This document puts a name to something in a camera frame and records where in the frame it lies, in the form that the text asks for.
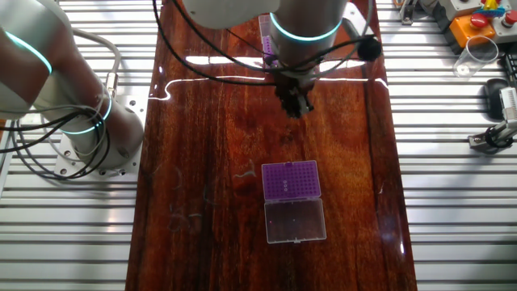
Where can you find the orange emergency stop button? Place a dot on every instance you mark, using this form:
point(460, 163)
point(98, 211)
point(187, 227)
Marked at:
point(470, 30)

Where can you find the grey control box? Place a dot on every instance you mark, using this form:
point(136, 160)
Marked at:
point(460, 8)

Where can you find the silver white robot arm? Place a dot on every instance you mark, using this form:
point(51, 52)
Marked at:
point(303, 20)

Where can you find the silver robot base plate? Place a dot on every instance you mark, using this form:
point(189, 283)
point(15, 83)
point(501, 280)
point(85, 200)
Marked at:
point(133, 109)

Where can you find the black keyboard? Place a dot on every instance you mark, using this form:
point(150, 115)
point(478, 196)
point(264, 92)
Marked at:
point(512, 68)

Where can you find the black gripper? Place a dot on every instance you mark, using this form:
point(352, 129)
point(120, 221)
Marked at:
point(295, 87)

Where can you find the aluminium corner bracket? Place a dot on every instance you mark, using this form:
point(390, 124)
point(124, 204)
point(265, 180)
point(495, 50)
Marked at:
point(408, 12)

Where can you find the clear plastic cup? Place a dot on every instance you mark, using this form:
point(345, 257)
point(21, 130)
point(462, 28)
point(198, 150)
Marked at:
point(476, 54)

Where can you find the dark wooden board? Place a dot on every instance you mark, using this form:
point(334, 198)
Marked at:
point(202, 242)

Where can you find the purple pipette tip box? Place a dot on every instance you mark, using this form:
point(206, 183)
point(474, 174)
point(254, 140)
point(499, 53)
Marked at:
point(291, 194)
point(266, 44)

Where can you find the colourful small toy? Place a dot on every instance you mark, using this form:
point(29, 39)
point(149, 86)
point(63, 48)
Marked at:
point(492, 7)

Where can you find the grey box red button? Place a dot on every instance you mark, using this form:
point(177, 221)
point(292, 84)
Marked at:
point(507, 26)

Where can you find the silver ribbed camera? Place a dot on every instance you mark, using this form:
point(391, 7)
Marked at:
point(509, 101)

